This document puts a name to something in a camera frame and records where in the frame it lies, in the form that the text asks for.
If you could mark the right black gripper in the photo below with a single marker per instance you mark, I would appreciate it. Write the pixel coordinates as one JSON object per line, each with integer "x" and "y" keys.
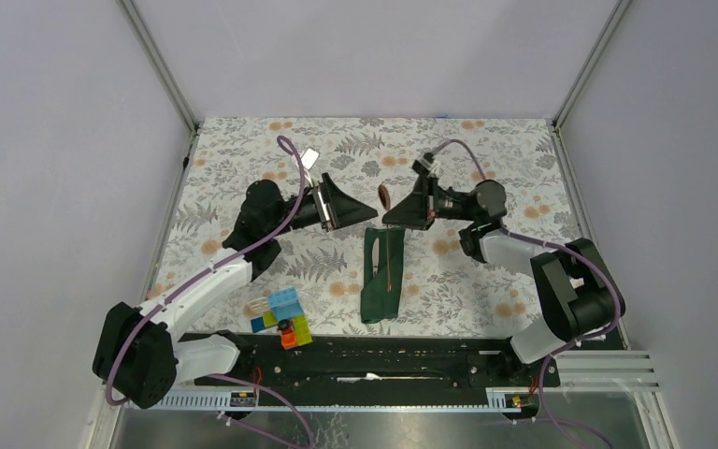
{"x": 421, "y": 210}

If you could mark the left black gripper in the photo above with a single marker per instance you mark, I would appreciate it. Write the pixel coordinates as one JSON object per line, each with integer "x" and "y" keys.
{"x": 335, "y": 208}

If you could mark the silver table knife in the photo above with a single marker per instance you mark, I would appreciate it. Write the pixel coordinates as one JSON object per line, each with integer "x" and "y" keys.
{"x": 375, "y": 256}

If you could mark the dark green cloth napkin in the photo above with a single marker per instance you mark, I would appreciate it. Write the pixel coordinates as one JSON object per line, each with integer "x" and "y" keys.
{"x": 376, "y": 303}

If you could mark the colourful toy brick assembly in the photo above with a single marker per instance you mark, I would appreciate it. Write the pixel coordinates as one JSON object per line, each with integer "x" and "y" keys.
{"x": 283, "y": 312}

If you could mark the copper spoon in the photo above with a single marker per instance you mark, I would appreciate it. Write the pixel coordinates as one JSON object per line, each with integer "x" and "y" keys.
{"x": 386, "y": 202}

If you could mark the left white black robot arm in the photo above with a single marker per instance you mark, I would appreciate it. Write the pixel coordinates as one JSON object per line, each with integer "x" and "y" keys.
{"x": 141, "y": 351}

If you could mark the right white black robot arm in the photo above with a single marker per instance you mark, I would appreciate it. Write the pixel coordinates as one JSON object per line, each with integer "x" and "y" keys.
{"x": 577, "y": 296}

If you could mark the floral patterned table mat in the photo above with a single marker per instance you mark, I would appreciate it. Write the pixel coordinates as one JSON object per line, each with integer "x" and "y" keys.
{"x": 444, "y": 292}

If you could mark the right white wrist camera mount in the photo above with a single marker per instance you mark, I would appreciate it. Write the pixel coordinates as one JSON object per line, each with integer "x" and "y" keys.
{"x": 426, "y": 165}

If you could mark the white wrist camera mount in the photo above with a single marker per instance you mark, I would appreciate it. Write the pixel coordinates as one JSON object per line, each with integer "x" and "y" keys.
{"x": 426, "y": 165}
{"x": 308, "y": 159}

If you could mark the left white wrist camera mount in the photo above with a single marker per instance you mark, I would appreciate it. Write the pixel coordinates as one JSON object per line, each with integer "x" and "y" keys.
{"x": 308, "y": 159}

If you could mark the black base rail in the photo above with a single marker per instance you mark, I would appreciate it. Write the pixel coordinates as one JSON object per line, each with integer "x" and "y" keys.
{"x": 378, "y": 371}

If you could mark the right aluminium frame post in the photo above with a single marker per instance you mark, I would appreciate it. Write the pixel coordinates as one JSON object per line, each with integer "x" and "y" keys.
{"x": 590, "y": 63}

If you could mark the aluminium frame post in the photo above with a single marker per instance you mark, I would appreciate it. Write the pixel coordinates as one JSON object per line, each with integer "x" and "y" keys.
{"x": 160, "y": 67}
{"x": 590, "y": 63}

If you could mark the left aluminium frame post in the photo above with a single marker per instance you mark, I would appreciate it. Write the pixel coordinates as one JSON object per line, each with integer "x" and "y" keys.
{"x": 160, "y": 67}

